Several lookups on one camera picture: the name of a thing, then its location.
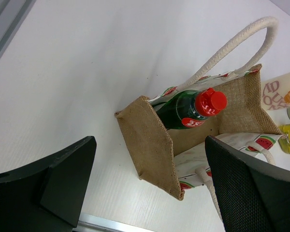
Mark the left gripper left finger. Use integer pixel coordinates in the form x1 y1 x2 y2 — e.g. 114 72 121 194
0 136 97 232

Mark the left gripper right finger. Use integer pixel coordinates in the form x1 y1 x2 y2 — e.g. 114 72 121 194
205 136 290 232

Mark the jute watermelon canvas bag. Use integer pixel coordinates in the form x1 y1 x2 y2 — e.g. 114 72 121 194
115 16 283 218

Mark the pump soap bottle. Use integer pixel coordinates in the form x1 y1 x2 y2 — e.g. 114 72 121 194
261 73 290 110

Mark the dark green red-cap bottle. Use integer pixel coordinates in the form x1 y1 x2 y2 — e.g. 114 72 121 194
156 88 227 130

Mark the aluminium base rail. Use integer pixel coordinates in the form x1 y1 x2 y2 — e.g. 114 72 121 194
73 213 151 232

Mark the left aluminium frame post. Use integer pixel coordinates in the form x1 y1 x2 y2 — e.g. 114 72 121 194
0 0 35 58

